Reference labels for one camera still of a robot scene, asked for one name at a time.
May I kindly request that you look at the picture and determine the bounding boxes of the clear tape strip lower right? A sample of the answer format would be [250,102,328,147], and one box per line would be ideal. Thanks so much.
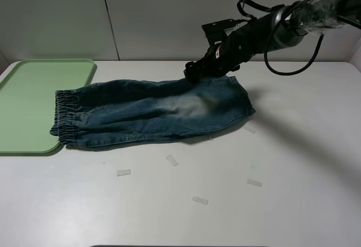
[247,178,262,187]

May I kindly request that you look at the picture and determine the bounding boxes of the clear tape strip centre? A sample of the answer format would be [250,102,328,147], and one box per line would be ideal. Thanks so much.
[166,155,179,166]

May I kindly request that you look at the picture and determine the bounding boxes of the children's blue denim shorts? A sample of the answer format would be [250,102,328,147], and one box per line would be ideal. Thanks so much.
[50,76,255,150]

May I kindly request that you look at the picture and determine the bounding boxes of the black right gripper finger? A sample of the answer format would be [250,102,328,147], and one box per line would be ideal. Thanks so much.
[183,61,202,83]

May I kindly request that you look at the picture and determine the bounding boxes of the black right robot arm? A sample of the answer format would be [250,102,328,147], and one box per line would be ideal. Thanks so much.
[184,0,360,83]

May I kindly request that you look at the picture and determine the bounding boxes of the clear tape strip left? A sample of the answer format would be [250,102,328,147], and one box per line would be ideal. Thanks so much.
[116,169,131,177]

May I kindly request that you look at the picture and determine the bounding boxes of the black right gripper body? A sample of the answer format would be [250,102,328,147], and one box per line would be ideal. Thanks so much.
[198,23,255,77]

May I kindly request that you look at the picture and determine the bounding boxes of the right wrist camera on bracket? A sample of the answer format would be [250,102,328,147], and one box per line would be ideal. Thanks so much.
[201,19,240,46]

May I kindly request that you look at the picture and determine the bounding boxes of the clear tape strip upper right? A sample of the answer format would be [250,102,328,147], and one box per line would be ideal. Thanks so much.
[243,125,256,134]

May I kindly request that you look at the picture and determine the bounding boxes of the light green plastic tray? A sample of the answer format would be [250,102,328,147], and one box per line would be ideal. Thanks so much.
[1,59,96,155]

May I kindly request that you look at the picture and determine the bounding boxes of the black right camera cable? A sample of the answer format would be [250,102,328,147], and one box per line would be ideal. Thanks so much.
[236,0,324,76]

